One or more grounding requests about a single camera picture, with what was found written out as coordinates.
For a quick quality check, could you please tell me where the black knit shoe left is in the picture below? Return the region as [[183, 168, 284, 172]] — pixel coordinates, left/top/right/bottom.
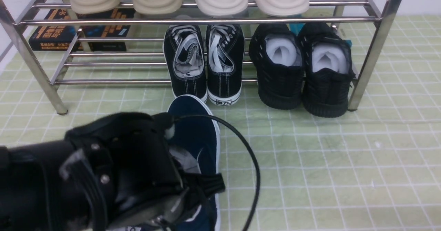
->
[[248, 24, 305, 110]]

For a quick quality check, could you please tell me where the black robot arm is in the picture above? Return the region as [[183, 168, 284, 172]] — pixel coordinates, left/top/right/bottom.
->
[[1, 112, 225, 231]]

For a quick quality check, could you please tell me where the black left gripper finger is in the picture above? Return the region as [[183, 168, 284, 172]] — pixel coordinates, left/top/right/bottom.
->
[[183, 172, 226, 197]]

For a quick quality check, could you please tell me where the black white-laced sneaker left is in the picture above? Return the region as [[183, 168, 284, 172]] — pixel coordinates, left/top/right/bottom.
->
[[163, 24, 208, 102]]

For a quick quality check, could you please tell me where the teal object behind rack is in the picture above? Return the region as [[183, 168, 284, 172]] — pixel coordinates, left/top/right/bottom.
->
[[288, 22, 305, 35]]

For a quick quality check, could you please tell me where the green checked floor mat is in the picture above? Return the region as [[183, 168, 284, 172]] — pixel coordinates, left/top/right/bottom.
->
[[0, 15, 441, 231]]

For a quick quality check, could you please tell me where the black knit shoe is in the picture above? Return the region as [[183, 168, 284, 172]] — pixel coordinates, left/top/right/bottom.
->
[[298, 22, 355, 118], [248, 24, 305, 110]]

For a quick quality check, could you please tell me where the stainless steel shoe rack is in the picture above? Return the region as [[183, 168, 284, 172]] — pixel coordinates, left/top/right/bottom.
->
[[1, 0, 402, 115]]

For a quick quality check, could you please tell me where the black orange-lettered book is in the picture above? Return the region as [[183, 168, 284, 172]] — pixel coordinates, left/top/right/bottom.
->
[[28, 9, 137, 52]]

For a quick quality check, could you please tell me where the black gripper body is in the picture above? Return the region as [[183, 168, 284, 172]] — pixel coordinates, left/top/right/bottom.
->
[[60, 112, 189, 231]]

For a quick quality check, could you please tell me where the black white-laced sneaker right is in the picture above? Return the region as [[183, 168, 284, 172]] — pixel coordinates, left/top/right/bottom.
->
[[205, 24, 245, 106]]

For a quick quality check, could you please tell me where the black white-laced sneaker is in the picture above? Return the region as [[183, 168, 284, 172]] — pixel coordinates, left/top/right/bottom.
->
[[163, 24, 208, 102], [205, 24, 245, 106]]

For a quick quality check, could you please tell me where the black knit shoe right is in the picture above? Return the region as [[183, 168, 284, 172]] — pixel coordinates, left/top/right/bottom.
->
[[298, 22, 355, 118]]

